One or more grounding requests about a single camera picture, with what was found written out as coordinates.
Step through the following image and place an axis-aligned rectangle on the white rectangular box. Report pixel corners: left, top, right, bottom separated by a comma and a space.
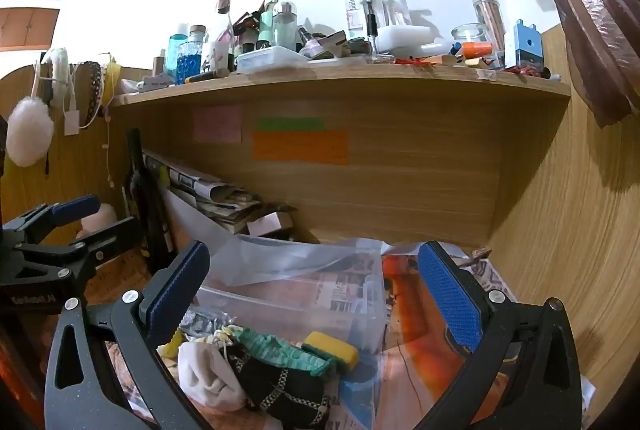
376, 25, 433, 56

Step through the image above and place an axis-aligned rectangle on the clear lidded plastic box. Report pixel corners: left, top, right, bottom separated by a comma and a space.
236, 46, 310, 74

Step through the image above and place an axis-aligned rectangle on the brown curtain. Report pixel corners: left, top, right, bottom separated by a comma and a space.
459, 0, 640, 128

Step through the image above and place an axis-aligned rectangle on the tall clear copper-filled tube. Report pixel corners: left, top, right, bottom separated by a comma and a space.
472, 0, 507, 61

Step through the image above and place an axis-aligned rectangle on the green sticky note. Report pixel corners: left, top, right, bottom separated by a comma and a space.
256, 117, 325, 132

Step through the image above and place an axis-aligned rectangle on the orange white tube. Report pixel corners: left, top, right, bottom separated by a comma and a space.
457, 41, 493, 60

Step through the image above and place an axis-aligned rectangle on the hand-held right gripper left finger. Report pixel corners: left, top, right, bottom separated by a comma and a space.
44, 240, 213, 430

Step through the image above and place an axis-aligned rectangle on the yellow green sponge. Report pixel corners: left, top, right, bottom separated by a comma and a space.
302, 331, 360, 368

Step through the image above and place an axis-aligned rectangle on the orange sticky note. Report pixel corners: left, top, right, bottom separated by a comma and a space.
251, 130, 350, 166

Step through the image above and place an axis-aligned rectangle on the light blue plastic bottle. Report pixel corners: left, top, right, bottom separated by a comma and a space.
165, 24, 190, 80

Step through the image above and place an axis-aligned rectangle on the white fluffy pompom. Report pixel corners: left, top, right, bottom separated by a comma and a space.
6, 96, 55, 168

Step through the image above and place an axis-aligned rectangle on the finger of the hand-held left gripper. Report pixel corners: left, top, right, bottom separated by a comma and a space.
15, 216, 146, 282
0, 195, 101, 251

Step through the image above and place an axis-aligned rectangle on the clear plastic storage bin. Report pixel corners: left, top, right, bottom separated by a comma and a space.
187, 234, 391, 356

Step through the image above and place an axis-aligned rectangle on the large clear pump bottle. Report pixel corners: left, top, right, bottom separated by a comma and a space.
345, 0, 388, 42

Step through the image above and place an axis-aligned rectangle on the white printed mug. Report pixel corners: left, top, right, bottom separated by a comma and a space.
201, 41, 231, 73

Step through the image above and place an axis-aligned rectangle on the mint green pump bottle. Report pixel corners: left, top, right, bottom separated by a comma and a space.
258, 0, 284, 48

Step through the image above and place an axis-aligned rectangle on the wooden wall cabinet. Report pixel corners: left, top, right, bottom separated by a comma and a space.
0, 7, 61, 49

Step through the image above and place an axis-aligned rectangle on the white sock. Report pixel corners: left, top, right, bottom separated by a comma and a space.
177, 340, 247, 411

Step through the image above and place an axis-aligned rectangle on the orange printed paper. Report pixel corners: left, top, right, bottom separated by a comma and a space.
381, 252, 473, 411

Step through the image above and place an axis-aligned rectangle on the dark patterned headband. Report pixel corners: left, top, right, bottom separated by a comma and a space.
75, 61, 103, 130

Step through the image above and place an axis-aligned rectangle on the black white printed packet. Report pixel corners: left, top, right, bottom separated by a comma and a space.
180, 307, 236, 337

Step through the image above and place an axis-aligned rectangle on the small black-capped bottle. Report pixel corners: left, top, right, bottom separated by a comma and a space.
365, 14, 378, 63

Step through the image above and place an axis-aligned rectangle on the black patterned cloth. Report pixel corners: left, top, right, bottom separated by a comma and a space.
235, 345, 333, 430

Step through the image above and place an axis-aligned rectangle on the yellow headband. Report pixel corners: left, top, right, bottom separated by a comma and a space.
102, 55, 122, 108

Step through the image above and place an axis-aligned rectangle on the yellow cloth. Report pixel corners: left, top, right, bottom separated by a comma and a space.
159, 329, 187, 359

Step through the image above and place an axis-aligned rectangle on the white fluffy headband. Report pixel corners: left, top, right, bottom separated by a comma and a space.
41, 47, 71, 107

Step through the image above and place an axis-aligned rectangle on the dark glass bottle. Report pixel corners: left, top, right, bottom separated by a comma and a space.
122, 128, 175, 277

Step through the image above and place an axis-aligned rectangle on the small white cardboard box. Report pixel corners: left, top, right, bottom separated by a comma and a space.
247, 211, 295, 238

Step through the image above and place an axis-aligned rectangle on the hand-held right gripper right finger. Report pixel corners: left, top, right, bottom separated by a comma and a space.
417, 240, 583, 430

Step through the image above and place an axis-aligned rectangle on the pale pink soft pad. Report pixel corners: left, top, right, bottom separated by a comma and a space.
80, 203, 119, 241

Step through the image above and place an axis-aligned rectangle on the green knitted sock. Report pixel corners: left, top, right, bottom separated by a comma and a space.
232, 327, 338, 378

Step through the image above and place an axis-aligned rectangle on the round glass jar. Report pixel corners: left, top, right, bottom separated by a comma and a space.
451, 23, 493, 58

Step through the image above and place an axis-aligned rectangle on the wooden shelf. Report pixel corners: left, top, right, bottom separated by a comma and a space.
107, 59, 573, 256

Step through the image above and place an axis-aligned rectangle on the pink sticky note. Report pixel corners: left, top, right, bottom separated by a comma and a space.
193, 106, 243, 144

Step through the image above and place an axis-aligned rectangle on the black marker pen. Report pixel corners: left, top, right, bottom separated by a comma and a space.
185, 69, 230, 84

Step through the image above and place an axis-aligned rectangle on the clear bottle with brown cap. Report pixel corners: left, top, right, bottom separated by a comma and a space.
212, 0, 235, 46

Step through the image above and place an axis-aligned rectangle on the clear glass bottle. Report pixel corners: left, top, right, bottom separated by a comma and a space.
272, 1, 298, 52

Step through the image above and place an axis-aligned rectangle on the blue liquid glass bottle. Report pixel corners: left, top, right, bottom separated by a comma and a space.
176, 41, 203, 86

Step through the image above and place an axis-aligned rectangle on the pile of newspapers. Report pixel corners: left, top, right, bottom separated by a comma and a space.
144, 150, 298, 236

